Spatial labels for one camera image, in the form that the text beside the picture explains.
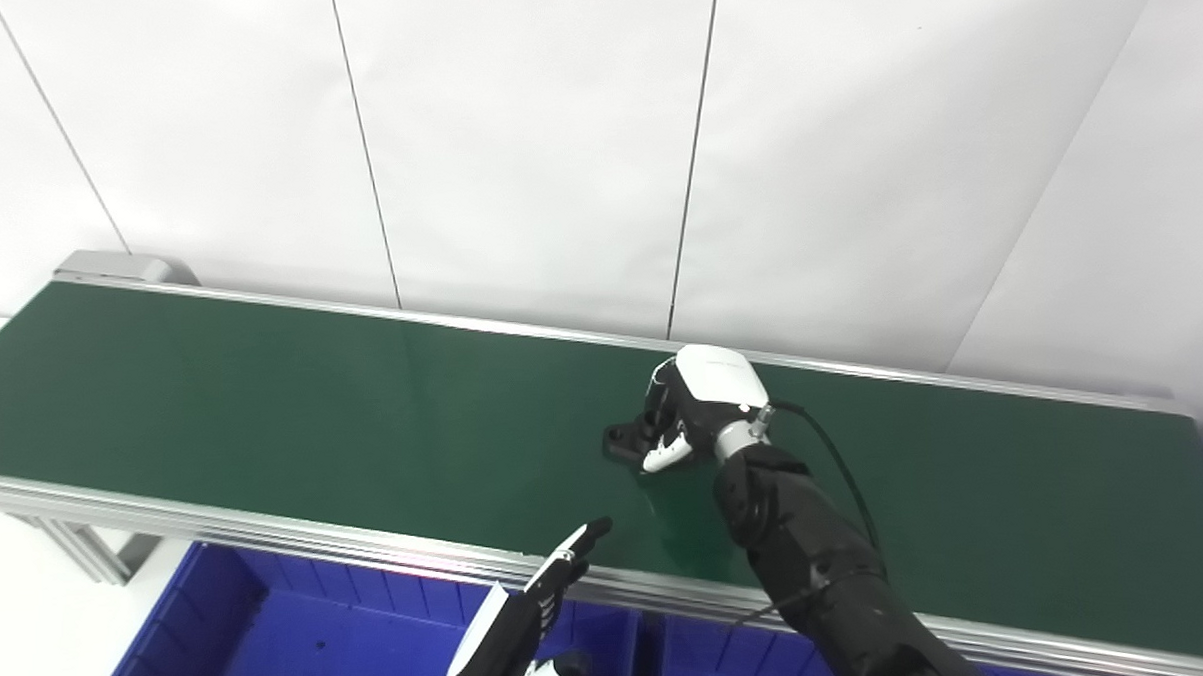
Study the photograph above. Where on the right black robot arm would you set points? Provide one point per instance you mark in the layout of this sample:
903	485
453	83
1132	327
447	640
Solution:
819	561

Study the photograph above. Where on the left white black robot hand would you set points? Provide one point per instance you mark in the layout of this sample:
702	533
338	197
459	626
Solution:
512	631

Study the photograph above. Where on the grey conveyor motor housing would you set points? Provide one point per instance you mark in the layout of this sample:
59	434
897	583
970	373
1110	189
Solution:
119	265

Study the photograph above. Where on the aluminium conveyor leg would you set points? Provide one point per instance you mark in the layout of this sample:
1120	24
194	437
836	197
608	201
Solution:
89	551

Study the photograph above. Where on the green conveyor belt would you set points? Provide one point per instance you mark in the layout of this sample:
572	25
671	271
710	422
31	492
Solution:
364	416

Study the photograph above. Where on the black flange part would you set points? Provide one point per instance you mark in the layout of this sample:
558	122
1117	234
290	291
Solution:
620	443

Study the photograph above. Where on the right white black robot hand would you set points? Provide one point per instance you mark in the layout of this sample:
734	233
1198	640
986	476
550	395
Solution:
713	384

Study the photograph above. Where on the blue plastic bin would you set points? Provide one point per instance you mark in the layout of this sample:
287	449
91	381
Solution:
302	649
713	664

